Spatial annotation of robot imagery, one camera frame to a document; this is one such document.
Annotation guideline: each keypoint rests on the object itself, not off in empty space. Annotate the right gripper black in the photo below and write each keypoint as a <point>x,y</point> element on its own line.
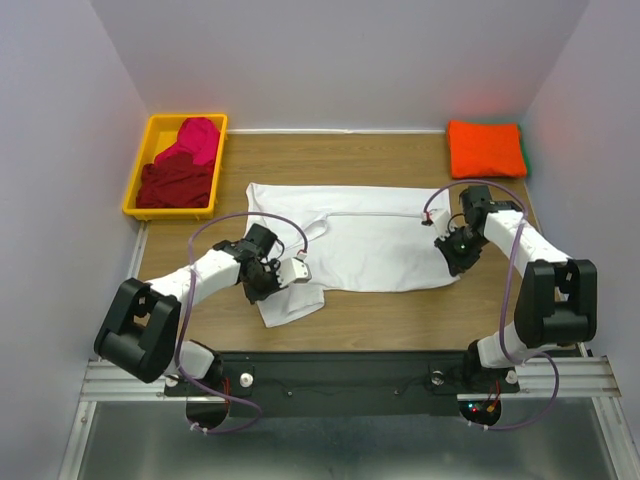
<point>455,263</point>

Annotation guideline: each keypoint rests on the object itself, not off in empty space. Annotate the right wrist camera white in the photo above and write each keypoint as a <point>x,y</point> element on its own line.
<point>439,220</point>

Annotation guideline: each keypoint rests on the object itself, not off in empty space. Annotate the yellow plastic bin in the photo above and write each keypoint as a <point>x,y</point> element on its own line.
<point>161,133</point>

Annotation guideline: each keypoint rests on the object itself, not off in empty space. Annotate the white t shirt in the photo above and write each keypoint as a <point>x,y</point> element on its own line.
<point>357,238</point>

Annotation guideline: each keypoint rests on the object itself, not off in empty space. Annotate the dark red t shirt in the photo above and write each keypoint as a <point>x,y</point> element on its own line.
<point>175,182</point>

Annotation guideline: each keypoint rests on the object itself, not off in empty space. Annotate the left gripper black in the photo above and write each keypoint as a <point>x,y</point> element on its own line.
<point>253,295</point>

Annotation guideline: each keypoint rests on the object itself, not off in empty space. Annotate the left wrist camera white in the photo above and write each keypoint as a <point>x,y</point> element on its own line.
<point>293,270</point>

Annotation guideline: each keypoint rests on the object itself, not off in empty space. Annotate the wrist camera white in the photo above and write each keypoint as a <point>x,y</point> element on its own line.
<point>439,220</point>
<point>293,270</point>

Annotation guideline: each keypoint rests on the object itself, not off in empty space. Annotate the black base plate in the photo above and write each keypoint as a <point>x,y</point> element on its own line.
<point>328,384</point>

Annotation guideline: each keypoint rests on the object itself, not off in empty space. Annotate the pink t shirt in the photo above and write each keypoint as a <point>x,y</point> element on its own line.
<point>198,137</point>

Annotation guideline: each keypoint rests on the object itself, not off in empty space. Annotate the folded green t shirt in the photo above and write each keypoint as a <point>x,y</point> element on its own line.
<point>524,151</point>

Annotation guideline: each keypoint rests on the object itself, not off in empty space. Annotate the folded orange t shirt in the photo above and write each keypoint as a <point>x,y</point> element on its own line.
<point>485,150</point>

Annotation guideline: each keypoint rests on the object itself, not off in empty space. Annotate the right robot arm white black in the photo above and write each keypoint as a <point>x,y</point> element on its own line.
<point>557,300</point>

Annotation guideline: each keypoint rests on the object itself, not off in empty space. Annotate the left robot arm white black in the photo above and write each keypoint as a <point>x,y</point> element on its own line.
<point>140,331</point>

